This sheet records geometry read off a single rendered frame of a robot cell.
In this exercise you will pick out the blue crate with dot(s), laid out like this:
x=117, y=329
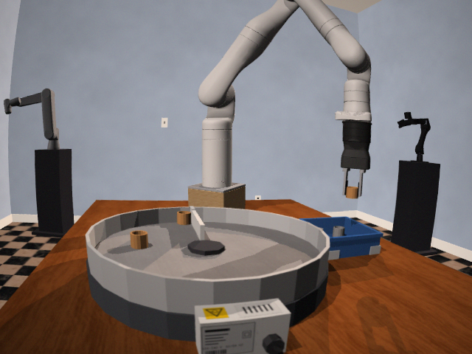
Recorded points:
x=358, y=238

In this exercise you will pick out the bronze bushing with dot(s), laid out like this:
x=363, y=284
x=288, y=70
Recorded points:
x=139, y=239
x=352, y=192
x=183, y=217

